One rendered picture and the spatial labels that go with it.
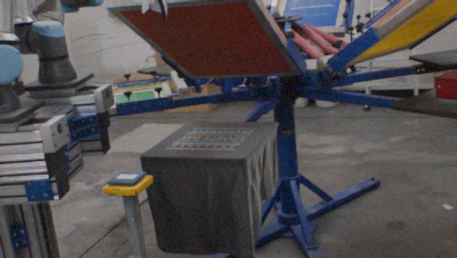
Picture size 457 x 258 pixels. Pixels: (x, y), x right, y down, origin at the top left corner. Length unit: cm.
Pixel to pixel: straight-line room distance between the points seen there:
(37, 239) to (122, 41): 550
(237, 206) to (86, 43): 595
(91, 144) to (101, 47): 548
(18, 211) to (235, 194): 82
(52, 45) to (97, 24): 544
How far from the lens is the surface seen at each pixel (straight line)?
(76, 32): 800
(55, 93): 240
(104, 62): 785
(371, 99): 300
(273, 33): 229
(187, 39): 243
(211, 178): 220
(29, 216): 233
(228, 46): 244
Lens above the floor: 164
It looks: 16 degrees down
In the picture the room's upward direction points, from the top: 6 degrees counter-clockwise
